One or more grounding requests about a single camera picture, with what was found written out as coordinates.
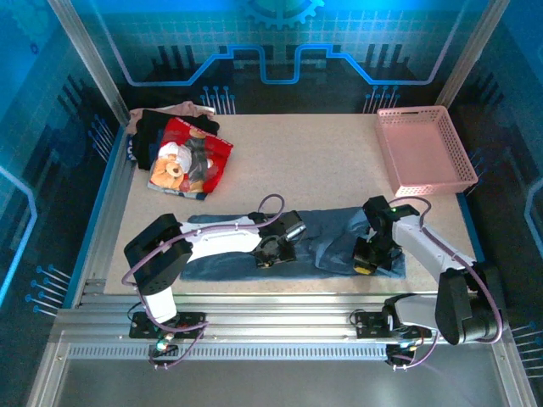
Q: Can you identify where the blue t-shirt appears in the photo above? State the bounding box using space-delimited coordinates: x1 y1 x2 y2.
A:
180 206 406 282

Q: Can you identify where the red teddy bear print t-shirt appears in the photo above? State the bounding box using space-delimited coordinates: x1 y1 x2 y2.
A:
147 117 234 200

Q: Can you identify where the small controller box with LED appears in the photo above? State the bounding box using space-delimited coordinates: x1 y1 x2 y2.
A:
148 337 179 361
385 341 419 365

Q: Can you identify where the pink plastic basket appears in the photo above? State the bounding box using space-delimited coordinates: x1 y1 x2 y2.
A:
376 105 479 196

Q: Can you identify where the pale pink t-shirt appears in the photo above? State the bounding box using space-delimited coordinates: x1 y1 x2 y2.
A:
128 100 216 137

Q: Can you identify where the black folded t-shirt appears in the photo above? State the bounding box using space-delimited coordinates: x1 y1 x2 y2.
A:
134 109 221 173

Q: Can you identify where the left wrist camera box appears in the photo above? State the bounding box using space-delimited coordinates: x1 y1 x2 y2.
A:
284 222 307 243

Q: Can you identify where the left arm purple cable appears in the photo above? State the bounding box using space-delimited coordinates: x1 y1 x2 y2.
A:
122 193 285 370

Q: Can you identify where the aluminium rail frame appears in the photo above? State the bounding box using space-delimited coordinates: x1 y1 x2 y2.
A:
25 292 540 407

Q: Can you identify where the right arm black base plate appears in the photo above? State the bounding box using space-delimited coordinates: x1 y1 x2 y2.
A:
355 311 433 340

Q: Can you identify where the slotted grey cable duct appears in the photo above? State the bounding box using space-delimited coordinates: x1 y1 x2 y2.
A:
67 343 389 361

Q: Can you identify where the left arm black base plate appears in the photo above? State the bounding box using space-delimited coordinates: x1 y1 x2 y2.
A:
129 311 207 340

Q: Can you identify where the aluminium corner post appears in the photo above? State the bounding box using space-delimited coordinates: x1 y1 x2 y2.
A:
46 0 132 128
434 0 512 107

